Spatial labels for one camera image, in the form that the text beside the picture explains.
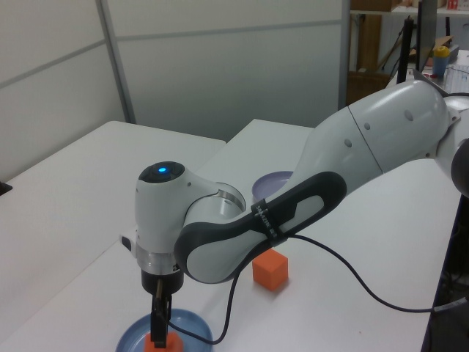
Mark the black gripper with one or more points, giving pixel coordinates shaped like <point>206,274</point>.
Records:
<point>170,282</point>

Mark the orange cube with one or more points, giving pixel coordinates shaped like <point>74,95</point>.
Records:
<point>175,344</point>
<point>271,273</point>

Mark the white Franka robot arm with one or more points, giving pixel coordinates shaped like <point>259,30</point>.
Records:
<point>384,124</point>

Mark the blue plate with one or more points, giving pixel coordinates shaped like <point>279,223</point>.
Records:
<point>190,326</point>

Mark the purple plate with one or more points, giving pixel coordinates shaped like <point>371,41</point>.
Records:
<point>269,183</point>

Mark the brown cardboard box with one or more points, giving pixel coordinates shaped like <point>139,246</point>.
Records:
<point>366,88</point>

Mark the brown cardboard panel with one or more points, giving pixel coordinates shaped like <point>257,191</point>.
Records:
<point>368,40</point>

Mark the flat cardboard box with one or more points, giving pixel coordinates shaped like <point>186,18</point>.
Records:
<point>370,4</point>

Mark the blue cup yellow lid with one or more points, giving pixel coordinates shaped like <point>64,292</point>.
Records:
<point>441,62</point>

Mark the small red white box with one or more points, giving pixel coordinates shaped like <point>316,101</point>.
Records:
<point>453,4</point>

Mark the grey partition post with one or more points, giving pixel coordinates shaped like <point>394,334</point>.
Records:
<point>113,55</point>
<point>345,36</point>

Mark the dark table edge frame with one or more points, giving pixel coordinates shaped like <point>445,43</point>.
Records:
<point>440,282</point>

